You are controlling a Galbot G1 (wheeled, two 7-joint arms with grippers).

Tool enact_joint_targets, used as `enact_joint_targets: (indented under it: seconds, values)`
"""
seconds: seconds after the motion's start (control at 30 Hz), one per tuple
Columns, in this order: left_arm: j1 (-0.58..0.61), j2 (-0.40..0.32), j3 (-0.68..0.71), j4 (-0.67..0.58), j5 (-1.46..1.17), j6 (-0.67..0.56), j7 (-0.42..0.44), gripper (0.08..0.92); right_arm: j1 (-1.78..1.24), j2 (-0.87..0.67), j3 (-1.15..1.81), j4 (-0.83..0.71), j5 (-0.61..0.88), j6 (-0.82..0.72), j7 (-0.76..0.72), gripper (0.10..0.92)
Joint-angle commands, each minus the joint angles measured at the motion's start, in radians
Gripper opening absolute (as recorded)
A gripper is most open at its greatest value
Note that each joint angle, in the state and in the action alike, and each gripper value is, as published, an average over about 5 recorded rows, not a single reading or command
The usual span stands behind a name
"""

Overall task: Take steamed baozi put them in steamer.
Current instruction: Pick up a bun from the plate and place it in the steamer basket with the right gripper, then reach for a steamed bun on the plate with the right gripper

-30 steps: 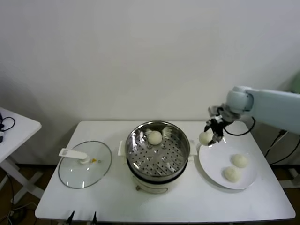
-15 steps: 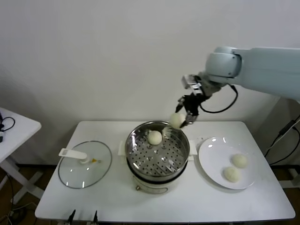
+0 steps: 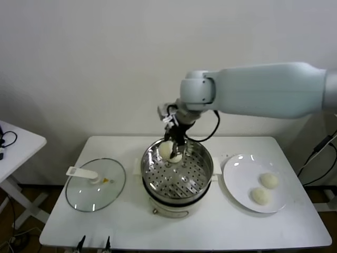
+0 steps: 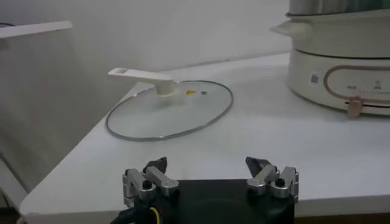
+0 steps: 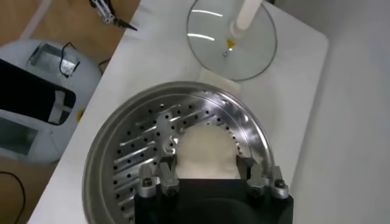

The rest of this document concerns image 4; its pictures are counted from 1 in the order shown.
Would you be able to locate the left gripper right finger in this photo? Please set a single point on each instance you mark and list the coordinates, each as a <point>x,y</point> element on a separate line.
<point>265,175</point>

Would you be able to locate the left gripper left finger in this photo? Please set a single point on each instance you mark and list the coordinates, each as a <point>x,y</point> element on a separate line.
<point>137,182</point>

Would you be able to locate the cream electric steamer pot base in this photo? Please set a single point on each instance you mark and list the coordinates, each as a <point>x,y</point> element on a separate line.
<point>335,73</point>

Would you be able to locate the white side table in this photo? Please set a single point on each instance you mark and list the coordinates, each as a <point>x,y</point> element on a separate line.
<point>33,29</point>

